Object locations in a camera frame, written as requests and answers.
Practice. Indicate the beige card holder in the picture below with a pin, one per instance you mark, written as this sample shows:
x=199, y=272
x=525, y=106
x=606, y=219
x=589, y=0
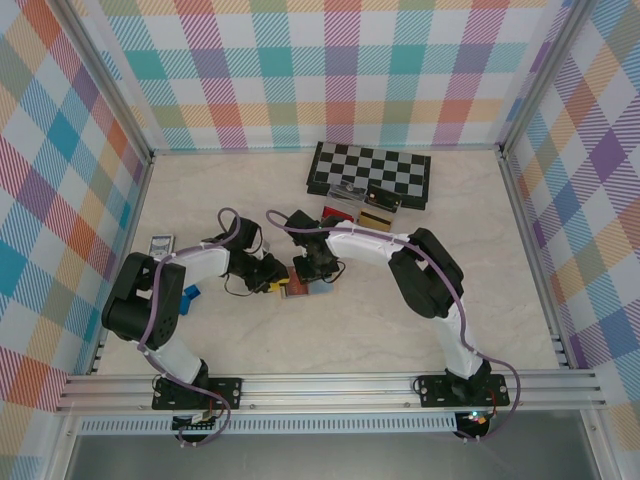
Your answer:
x=283, y=293

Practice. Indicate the dark red credit card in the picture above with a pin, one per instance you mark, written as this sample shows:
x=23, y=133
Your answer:
x=297, y=285

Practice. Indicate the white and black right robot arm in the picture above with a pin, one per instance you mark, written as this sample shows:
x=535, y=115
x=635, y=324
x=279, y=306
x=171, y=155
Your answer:
x=365, y=247

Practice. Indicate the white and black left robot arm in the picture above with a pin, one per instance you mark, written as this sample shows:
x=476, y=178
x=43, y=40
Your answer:
x=200, y=260

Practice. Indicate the light blue card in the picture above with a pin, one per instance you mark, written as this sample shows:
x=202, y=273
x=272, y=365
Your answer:
x=322, y=289

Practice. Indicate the gold card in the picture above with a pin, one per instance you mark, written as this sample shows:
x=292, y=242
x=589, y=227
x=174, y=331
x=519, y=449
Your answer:
x=375, y=220

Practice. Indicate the clear acrylic card organiser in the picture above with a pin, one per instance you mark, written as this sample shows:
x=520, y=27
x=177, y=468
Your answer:
x=345, y=192

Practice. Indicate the black card with orange dots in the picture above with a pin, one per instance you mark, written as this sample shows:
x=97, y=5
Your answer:
x=384, y=197

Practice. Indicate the blue plastic object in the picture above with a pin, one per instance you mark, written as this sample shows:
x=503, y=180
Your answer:
x=190, y=300

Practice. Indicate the black and silver chessboard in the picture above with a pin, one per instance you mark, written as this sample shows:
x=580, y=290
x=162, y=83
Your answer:
x=370, y=167

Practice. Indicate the small controller board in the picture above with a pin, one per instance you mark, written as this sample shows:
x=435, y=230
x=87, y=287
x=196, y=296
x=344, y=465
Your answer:
x=475, y=419
x=197, y=421

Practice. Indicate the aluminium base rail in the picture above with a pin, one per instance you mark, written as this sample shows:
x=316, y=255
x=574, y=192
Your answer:
x=325, y=392

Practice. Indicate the aluminium frame rail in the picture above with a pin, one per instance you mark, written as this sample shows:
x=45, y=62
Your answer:
x=123, y=265
x=536, y=260

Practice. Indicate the aluminium frame post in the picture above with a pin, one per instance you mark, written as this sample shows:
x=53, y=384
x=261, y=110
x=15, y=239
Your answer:
x=545, y=75
x=112, y=80

